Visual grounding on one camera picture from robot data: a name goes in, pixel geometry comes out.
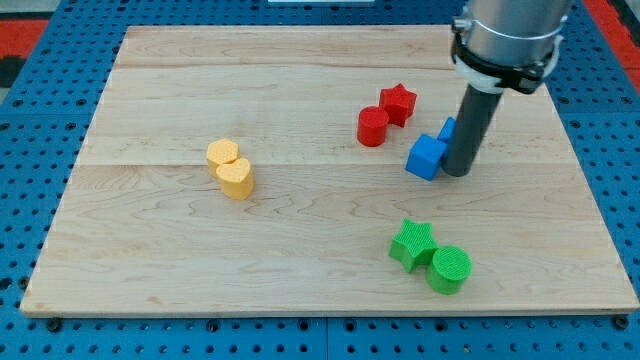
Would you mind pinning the blue triangle block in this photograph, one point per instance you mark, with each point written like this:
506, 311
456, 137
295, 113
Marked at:
446, 132

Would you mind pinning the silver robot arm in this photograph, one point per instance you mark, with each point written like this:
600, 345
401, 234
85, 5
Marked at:
508, 44

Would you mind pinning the red star block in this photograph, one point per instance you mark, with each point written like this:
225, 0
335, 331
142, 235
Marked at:
399, 103

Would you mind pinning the green star block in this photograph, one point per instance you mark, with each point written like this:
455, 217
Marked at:
413, 245

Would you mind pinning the wooden board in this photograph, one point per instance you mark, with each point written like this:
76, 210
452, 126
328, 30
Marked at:
143, 229

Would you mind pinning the red cylinder block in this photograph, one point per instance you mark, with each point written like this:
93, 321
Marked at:
372, 126

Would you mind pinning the yellow heart block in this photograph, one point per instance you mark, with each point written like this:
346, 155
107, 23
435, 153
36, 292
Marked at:
236, 179

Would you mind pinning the yellow pentagon block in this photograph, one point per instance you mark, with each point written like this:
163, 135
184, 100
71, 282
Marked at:
220, 152

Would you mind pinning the blue cube block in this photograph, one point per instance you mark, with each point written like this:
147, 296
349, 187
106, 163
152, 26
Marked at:
424, 158

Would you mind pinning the green cylinder block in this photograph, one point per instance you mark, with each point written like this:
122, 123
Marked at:
449, 269

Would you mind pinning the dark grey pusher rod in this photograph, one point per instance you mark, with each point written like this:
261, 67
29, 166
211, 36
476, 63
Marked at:
472, 122

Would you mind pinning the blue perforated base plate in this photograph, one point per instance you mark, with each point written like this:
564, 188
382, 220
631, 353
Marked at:
47, 111

